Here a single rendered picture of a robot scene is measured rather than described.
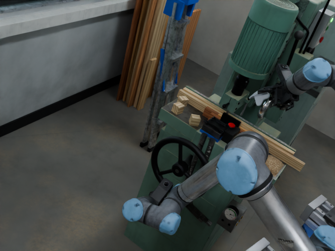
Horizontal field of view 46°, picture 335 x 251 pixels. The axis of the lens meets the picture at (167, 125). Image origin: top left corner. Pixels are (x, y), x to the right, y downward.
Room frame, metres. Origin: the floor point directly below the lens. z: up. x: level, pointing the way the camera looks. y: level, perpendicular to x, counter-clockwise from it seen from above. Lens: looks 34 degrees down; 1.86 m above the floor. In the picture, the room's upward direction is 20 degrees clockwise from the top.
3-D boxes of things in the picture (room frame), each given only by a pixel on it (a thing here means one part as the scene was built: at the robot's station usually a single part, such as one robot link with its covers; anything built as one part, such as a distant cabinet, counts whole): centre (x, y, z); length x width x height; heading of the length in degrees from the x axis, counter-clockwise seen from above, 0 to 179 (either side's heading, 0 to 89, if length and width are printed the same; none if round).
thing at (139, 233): (1.72, -0.29, 0.35); 0.58 x 0.45 x 0.71; 158
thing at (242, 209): (1.38, -0.43, 0.58); 0.12 x 0.08 x 0.08; 158
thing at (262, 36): (1.61, -0.24, 1.35); 0.18 x 0.18 x 0.31
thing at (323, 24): (1.85, -0.49, 1.40); 0.10 x 0.06 x 0.16; 158
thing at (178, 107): (1.57, -0.02, 0.92); 0.04 x 0.04 x 0.04; 56
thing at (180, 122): (1.49, -0.24, 0.87); 0.61 x 0.30 x 0.06; 68
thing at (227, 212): (1.32, -0.40, 0.65); 0.06 x 0.04 x 0.08; 68
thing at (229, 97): (1.63, -0.25, 1.03); 0.14 x 0.07 x 0.09; 158
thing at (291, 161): (1.58, -0.31, 0.92); 0.67 x 0.02 x 0.04; 68
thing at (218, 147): (1.42, -0.21, 0.91); 0.15 x 0.14 x 0.09; 68
